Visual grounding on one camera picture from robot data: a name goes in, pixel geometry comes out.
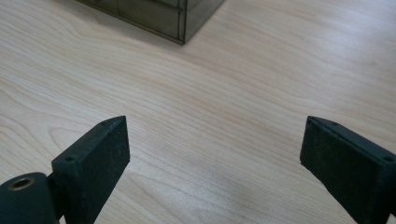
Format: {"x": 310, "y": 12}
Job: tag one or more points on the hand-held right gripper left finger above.
{"x": 93, "y": 168}

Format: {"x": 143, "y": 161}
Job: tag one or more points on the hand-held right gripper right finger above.
{"x": 345, "y": 168}

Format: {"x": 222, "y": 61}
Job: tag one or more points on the smoky transparent drawer box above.
{"x": 155, "y": 15}

